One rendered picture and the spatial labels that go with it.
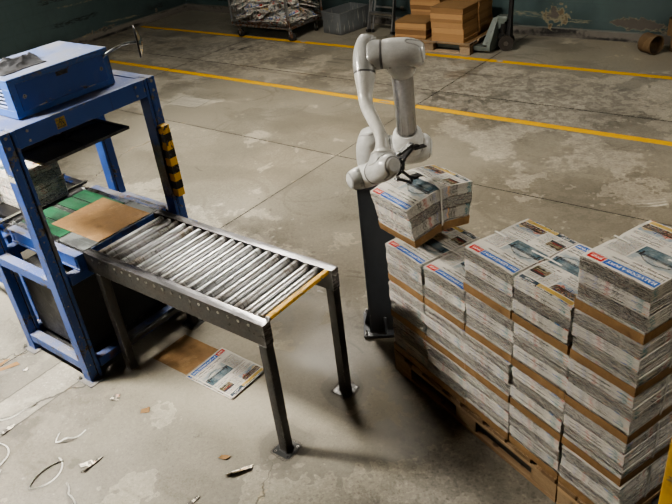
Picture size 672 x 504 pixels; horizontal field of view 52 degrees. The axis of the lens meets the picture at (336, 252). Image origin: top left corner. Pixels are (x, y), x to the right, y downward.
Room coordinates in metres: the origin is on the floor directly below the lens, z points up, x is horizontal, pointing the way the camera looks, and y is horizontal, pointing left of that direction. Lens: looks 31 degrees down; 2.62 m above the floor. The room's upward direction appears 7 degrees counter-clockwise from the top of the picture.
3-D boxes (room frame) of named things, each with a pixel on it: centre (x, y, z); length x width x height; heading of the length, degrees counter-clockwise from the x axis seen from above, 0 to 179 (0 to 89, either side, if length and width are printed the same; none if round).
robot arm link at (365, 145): (3.41, -0.26, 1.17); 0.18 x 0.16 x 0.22; 79
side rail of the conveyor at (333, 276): (3.30, 0.52, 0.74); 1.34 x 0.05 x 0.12; 49
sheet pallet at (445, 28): (9.40, -1.79, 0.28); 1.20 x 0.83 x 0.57; 49
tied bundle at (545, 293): (2.21, -0.91, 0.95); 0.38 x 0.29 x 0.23; 119
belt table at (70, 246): (3.77, 1.46, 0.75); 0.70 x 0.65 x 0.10; 49
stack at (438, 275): (2.59, -0.70, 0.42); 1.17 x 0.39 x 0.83; 29
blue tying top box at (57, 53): (3.77, 1.46, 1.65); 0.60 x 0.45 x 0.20; 139
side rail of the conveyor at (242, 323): (2.92, 0.85, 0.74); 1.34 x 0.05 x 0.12; 49
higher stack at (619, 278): (1.96, -1.06, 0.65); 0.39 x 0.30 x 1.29; 119
